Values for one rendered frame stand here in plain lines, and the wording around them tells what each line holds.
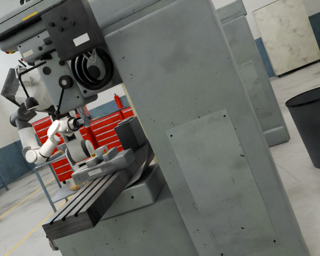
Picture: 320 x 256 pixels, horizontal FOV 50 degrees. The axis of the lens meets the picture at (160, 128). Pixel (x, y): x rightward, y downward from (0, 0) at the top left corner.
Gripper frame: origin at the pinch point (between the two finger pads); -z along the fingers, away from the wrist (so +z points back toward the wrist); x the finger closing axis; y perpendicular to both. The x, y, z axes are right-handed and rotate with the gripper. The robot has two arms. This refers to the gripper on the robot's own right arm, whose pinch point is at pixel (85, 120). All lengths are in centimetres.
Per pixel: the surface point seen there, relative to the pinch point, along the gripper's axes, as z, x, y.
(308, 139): -52, 170, 94
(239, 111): -84, 14, 21
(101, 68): -28.8, 0.3, -21.0
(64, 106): -1.7, -10.2, -10.9
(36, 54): -1.7, -12.1, -40.7
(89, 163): 3.9, -6.9, 23.5
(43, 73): 1.0, -11.4, -31.1
